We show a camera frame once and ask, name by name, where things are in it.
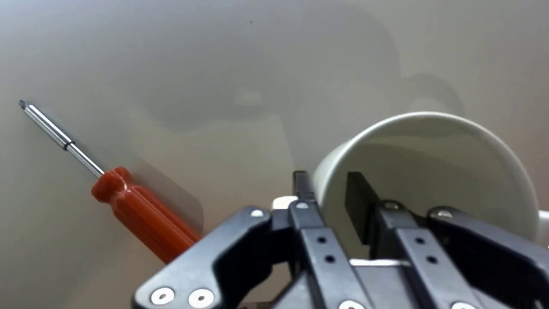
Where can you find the white ceramic cup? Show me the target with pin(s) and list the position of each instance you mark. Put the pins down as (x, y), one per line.
(446, 165)

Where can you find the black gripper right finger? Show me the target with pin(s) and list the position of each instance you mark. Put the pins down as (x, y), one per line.
(469, 258)

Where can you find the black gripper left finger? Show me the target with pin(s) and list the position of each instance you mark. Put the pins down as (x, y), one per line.
(320, 251)

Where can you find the white window sill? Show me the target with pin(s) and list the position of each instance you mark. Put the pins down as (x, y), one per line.
(172, 57)

